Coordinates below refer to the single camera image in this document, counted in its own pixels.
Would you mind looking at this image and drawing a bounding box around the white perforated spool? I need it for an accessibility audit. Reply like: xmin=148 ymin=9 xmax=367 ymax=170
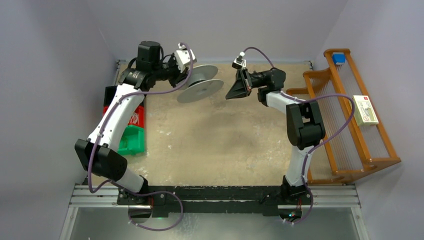
xmin=176 ymin=64 xmax=224 ymax=104

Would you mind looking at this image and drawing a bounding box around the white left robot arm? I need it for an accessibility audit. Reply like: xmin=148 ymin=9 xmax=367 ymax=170
xmin=74 ymin=41 xmax=196 ymax=205

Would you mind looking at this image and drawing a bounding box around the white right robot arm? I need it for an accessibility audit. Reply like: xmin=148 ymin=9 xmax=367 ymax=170
xmin=225 ymin=67 xmax=326 ymax=204

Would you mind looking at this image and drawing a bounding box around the red bin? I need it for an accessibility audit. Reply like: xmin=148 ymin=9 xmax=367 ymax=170
xmin=101 ymin=104 xmax=147 ymax=128

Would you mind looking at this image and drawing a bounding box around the blue block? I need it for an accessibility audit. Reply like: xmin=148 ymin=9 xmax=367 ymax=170
xmin=331 ymin=52 xmax=346 ymax=65

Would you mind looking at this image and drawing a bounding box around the green bin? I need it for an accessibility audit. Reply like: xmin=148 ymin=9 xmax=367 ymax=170
xmin=118 ymin=125 xmax=146 ymax=156

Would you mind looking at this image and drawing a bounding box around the white cardboard box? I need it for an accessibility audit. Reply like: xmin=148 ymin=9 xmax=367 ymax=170
xmin=352 ymin=95 xmax=379 ymax=127

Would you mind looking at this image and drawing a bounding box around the wooden rack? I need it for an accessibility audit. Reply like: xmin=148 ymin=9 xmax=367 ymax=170
xmin=286 ymin=48 xmax=401 ymax=185

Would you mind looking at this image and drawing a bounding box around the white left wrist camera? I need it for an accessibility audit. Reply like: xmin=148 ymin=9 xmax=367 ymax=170
xmin=174 ymin=42 xmax=197 ymax=73

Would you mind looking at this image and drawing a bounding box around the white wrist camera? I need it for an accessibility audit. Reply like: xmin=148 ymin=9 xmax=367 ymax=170
xmin=174 ymin=42 xmax=197 ymax=73
xmin=231 ymin=51 xmax=247 ymax=70

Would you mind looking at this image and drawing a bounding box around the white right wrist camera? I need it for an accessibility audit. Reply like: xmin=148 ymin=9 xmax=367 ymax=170
xmin=231 ymin=51 xmax=247 ymax=70

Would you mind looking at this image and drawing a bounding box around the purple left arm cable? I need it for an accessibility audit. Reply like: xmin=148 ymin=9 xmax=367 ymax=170
xmin=86 ymin=42 xmax=195 ymax=232

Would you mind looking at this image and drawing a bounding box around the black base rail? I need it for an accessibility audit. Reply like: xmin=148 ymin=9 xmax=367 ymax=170
xmin=117 ymin=185 xmax=312 ymax=218

